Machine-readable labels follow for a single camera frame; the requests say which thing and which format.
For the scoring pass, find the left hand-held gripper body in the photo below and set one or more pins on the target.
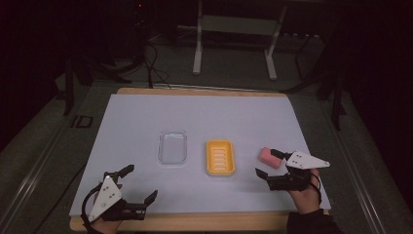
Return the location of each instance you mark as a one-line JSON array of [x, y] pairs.
[[105, 196]]

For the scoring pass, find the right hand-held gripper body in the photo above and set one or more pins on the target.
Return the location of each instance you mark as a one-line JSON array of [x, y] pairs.
[[305, 161]]

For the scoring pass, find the pink soap bar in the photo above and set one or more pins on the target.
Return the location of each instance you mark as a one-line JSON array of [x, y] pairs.
[[270, 158]]

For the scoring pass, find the yellow soap dish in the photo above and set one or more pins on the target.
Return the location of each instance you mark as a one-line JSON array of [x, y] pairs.
[[220, 157]]

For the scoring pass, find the person's left hand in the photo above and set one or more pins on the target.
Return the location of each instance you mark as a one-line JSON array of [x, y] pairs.
[[108, 225]]

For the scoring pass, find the person's right hand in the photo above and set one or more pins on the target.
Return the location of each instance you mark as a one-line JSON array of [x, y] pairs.
[[305, 200]]

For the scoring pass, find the clear plastic tray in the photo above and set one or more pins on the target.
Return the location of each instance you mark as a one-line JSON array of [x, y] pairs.
[[172, 148]]

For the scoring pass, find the black stand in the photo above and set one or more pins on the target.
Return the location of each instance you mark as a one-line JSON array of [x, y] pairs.
[[76, 78], [328, 81]]

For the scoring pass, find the white table mat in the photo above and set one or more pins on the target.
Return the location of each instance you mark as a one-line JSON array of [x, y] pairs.
[[195, 117]]

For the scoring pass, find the white metal stand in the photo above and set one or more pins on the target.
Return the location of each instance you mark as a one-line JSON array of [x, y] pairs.
[[237, 29]]

